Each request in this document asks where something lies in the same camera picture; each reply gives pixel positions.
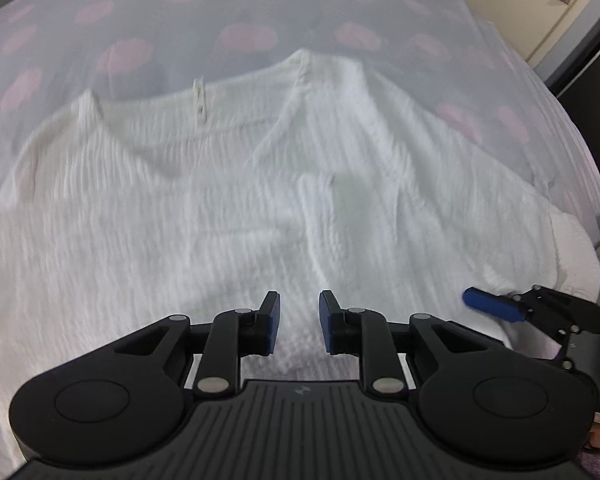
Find white muslin shirt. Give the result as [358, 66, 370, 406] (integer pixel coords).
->
[0, 50, 600, 477]

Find polka dot bed sheet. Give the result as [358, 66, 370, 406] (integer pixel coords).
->
[0, 0, 600, 243]

